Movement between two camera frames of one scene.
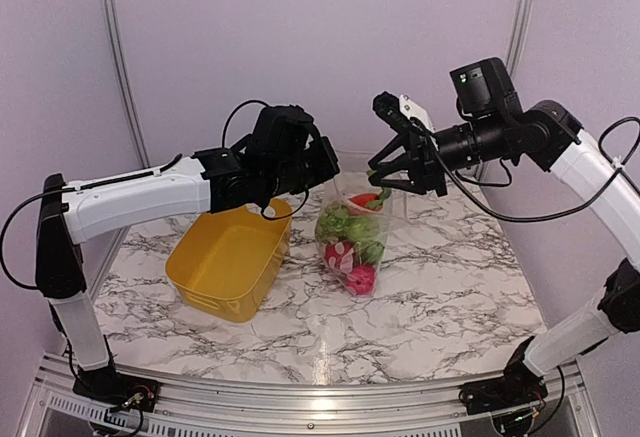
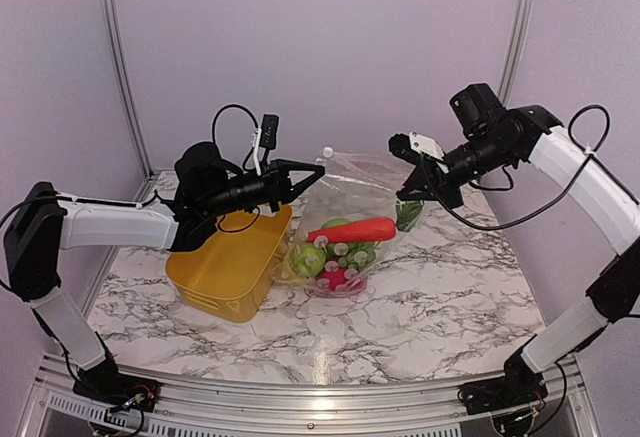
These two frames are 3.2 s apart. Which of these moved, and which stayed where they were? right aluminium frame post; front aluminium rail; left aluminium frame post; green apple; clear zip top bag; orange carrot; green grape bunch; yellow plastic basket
Moved: clear zip top bag; green apple; orange carrot; green grape bunch
Stayed: yellow plastic basket; front aluminium rail; left aluminium frame post; right aluminium frame post
